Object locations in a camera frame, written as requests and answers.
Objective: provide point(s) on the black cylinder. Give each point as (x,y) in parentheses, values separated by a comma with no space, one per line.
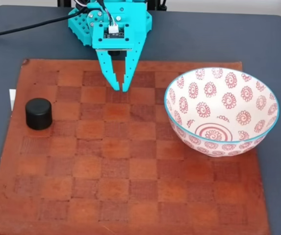
(38,115)

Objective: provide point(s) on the brown leather chessboard mat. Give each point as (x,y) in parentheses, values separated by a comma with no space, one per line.
(118,171)

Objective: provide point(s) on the white paper piece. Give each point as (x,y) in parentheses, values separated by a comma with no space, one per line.
(12,99)

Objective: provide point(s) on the white bowl with red flowers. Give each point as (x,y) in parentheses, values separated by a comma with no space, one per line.
(218,107)

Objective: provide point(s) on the black clamp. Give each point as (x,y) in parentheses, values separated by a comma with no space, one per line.
(158,5)
(63,3)

